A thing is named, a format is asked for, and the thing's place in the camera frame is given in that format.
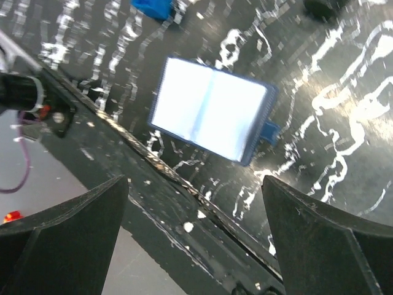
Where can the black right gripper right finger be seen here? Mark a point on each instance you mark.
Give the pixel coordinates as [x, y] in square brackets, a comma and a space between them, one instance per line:
[325, 250]

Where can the navy blue card holder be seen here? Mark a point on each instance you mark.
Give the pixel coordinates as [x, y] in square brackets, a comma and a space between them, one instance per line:
[222, 113]

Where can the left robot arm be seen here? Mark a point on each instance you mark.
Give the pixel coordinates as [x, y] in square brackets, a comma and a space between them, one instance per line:
[21, 93]

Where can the blue toy brick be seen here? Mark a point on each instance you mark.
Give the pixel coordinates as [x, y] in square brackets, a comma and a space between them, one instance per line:
[156, 9]

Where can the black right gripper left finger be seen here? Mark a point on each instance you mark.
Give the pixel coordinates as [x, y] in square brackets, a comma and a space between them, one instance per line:
[65, 249]

